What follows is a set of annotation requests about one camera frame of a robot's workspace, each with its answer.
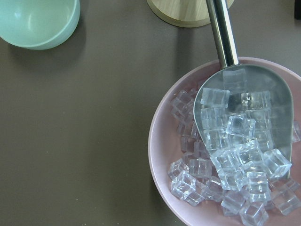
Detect pink bowl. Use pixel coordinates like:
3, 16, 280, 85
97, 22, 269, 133
148, 57, 301, 226

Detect steel ice scoop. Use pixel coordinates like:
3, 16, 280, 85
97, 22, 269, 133
193, 0, 293, 178

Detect wooden cup stand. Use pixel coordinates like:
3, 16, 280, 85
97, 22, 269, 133
147, 0, 235, 28

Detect green bowl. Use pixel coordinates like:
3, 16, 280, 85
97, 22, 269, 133
0, 0, 80, 50

